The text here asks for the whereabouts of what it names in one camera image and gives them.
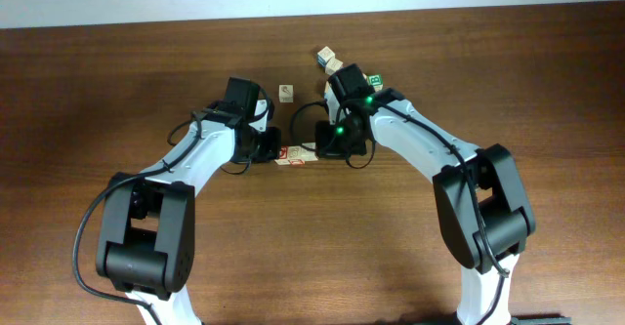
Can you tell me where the red Q wooden block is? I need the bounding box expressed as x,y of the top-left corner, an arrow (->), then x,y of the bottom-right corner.
274,146 -> 290,165

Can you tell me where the snail picture wooden block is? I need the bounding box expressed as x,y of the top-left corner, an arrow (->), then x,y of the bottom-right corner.
286,146 -> 307,165

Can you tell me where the green R wooden block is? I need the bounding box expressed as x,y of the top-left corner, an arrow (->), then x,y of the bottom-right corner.
301,142 -> 318,162

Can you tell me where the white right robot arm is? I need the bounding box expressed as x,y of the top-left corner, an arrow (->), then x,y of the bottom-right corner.
315,64 -> 536,324

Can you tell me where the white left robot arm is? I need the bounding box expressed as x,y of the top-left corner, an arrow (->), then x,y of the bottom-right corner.
96,77 -> 280,324

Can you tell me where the green B wooden block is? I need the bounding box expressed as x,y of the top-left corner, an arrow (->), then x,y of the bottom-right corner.
367,74 -> 384,92

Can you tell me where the carrot picture wooden block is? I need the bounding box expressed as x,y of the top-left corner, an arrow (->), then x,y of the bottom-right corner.
278,84 -> 294,103

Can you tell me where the red letter wooden block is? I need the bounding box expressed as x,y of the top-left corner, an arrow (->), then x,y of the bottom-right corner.
324,58 -> 344,75

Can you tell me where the blue L wooden block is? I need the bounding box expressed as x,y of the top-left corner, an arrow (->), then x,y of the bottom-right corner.
316,46 -> 335,68

